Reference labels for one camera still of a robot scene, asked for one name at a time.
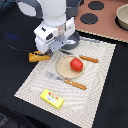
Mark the pink toy stove board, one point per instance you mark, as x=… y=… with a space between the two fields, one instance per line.
x=106 y=25

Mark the red tomato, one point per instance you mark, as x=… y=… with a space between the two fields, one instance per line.
x=76 y=64

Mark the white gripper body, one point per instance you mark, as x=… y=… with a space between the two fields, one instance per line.
x=50 y=38

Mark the yellow butter box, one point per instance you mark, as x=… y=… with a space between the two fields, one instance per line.
x=52 y=98

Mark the grey saucepan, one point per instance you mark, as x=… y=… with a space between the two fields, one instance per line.
x=74 y=39

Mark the orange bread loaf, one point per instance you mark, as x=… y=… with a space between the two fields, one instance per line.
x=37 y=56

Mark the beige bowl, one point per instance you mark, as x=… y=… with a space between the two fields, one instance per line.
x=122 y=15

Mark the wooden handled knife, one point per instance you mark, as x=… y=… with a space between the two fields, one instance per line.
x=81 y=56

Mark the woven beige placemat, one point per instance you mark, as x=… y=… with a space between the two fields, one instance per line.
x=79 y=105

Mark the round wooden plate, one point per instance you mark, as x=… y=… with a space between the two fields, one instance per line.
x=64 y=69

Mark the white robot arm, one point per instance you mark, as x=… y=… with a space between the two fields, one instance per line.
x=53 y=12

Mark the wooden handled fork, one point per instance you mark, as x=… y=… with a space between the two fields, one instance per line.
x=67 y=81

